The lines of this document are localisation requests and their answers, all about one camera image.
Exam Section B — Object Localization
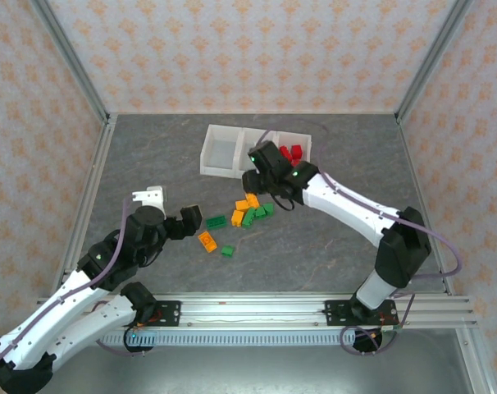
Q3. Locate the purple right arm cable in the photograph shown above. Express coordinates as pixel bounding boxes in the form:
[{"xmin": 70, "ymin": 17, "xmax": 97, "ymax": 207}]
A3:
[{"xmin": 254, "ymin": 117, "xmax": 464, "ymax": 357}]

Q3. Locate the aluminium frame leg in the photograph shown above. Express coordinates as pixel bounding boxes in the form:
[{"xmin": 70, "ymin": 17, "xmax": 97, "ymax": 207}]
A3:
[{"xmin": 455, "ymin": 327, "xmax": 492, "ymax": 394}]

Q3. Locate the grey slotted cable duct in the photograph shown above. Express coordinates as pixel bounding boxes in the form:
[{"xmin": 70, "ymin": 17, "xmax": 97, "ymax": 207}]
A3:
[{"xmin": 100, "ymin": 330, "xmax": 356, "ymax": 347}]

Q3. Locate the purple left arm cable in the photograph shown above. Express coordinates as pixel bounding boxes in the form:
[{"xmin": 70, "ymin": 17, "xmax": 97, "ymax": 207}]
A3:
[{"xmin": 0, "ymin": 195, "xmax": 137, "ymax": 370}]

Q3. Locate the flat orange lego brick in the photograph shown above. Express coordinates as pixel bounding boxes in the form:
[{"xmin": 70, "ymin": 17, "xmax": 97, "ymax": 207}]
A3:
[{"xmin": 197, "ymin": 231, "xmax": 218, "ymax": 253}]

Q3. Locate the aluminium side rail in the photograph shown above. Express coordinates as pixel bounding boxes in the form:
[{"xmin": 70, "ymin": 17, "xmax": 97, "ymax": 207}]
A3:
[
  {"xmin": 395, "ymin": 114, "xmax": 454, "ymax": 296},
  {"xmin": 51, "ymin": 113, "xmax": 119, "ymax": 297}
]

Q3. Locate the wide aluminium base rail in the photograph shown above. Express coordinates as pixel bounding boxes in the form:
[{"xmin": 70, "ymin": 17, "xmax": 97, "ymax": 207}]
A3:
[{"xmin": 30, "ymin": 293, "xmax": 479, "ymax": 330}]

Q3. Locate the aluminium frame post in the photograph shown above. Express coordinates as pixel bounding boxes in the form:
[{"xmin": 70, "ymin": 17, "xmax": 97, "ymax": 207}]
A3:
[
  {"xmin": 394, "ymin": 0, "xmax": 477, "ymax": 124},
  {"xmin": 26, "ymin": 0, "xmax": 112, "ymax": 124}
]

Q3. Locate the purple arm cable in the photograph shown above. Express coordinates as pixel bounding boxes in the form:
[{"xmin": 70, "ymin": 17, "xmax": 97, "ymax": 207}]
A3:
[
  {"xmin": 254, "ymin": 117, "xmax": 464, "ymax": 357},
  {"xmin": 0, "ymin": 195, "xmax": 137, "ymax": 370}
]

